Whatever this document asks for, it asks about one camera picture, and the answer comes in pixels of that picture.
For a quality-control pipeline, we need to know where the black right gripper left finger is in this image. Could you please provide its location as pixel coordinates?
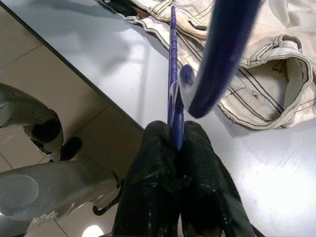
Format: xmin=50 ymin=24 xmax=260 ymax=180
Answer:
xmin=112 ymin=120 xmax=180 ymax=237

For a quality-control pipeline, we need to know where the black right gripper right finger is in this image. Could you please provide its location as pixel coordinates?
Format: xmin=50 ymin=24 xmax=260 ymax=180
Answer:
xmin=176 ymin=120 xmax=255 ymax=237

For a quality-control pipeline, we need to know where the cream denim jacket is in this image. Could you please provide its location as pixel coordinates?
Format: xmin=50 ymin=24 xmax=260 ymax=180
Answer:
xmin=98 ymin=0 xmax=316 ymax=130

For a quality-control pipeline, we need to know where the purple plastic hanger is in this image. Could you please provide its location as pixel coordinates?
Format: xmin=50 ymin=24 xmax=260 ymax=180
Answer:
xmin=166 ymin=0 xmax=264 ymax=151

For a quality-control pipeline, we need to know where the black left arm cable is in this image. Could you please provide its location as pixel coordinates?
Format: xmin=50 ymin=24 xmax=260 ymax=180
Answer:
xmin=93 ymin=198 xmax=120 ymax=215

